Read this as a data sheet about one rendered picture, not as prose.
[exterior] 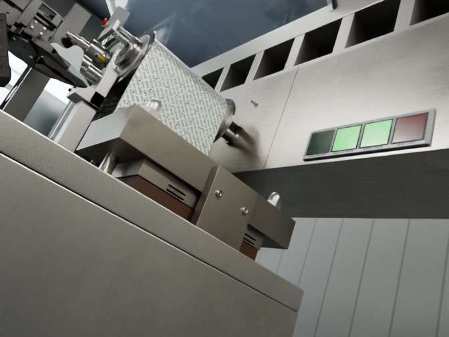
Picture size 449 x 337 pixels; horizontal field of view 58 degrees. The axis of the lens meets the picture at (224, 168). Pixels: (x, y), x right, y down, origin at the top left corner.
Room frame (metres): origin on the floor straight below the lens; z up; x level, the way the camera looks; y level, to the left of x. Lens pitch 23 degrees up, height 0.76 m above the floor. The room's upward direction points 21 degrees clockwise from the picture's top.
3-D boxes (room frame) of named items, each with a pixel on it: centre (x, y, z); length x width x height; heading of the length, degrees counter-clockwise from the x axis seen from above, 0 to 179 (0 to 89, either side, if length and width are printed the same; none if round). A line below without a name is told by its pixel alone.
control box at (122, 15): (1.23, 0.57, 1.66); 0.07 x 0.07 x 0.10; 20
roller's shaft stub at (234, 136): (0.93, 0.04, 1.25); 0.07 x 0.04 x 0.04; 125
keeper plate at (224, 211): (0.65, -0.03, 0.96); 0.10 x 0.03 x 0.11; 125
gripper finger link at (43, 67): (0.66, 0.34, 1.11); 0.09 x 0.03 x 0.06; 125
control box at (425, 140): (0.63, -0.22, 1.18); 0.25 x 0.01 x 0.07; 35
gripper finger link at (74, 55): (0.64, 0.32, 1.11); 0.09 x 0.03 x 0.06; 125
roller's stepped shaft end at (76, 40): (0.92, 0.49, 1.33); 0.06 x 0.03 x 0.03; 125
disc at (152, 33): (0.76, 0.28, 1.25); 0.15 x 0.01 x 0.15; 35
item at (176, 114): (0.78, 0.14, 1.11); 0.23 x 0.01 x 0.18; 125
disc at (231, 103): (0.91, 0.07, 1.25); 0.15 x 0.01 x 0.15; 35
